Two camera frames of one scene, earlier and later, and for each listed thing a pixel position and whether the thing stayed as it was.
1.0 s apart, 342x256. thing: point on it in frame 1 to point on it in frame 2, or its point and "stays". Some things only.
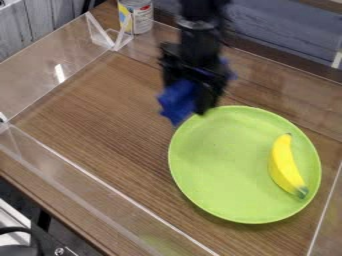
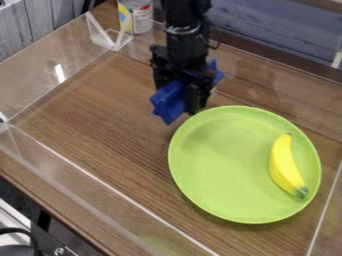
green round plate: x=218 y=164 stays
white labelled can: x=135 y=15 stays
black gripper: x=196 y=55 to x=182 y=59
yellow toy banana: x=285 y=167 stays
